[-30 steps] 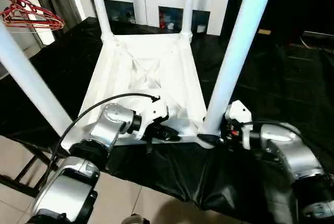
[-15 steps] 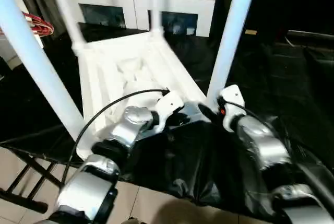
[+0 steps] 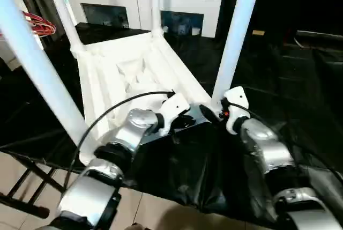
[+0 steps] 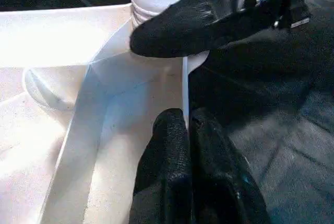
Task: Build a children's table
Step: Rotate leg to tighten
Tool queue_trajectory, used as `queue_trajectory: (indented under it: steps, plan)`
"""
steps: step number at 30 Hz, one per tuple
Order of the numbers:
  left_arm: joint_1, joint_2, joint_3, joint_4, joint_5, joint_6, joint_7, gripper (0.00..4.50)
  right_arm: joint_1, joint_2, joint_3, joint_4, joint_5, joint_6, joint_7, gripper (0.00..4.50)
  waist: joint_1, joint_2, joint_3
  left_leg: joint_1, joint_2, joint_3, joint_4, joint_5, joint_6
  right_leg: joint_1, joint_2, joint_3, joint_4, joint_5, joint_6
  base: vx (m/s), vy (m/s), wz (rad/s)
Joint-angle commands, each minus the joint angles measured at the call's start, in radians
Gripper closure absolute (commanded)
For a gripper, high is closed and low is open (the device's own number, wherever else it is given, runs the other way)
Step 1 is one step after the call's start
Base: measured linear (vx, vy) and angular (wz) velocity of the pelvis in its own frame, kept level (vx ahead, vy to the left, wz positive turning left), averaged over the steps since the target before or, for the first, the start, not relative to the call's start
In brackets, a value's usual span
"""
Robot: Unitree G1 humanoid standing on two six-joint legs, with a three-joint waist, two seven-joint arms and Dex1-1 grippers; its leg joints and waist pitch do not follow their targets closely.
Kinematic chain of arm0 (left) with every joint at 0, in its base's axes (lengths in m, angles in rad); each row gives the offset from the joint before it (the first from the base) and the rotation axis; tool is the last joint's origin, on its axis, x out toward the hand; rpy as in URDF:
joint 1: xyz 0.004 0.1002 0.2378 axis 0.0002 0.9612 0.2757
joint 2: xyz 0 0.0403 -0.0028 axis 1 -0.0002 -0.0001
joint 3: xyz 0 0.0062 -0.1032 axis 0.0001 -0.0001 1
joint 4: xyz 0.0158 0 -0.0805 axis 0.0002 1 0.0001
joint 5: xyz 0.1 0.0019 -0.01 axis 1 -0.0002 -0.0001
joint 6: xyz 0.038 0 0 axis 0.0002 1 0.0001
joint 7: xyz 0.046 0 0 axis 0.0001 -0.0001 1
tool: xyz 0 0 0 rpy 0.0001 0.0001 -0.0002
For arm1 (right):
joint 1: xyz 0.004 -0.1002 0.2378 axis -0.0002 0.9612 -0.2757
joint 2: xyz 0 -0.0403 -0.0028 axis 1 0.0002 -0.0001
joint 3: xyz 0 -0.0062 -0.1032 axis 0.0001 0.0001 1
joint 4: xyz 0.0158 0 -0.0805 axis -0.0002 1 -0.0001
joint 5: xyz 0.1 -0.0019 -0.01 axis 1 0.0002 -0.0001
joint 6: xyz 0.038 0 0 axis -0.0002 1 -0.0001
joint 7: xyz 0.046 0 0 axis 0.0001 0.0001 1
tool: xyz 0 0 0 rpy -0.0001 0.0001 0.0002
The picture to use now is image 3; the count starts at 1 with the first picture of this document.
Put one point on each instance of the white plastic table top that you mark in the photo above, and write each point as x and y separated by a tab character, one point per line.
107	80

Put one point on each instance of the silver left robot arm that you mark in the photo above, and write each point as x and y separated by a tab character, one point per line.
139	122

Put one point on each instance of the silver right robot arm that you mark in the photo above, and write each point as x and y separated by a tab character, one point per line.
268	147

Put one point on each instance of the black mat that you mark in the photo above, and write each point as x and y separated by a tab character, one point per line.
294	93

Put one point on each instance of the small tan label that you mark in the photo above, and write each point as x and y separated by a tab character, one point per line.
258	32

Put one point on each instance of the long dark bar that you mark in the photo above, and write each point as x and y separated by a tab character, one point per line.
319	35

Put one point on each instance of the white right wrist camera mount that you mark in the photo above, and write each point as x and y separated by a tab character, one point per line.
238	98

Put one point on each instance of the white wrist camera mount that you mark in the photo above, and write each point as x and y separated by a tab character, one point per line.
238	98
177	104

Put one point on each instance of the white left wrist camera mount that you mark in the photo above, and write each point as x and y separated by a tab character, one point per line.
177	104

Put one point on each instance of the black folding stand frame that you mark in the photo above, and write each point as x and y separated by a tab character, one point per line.
21	206

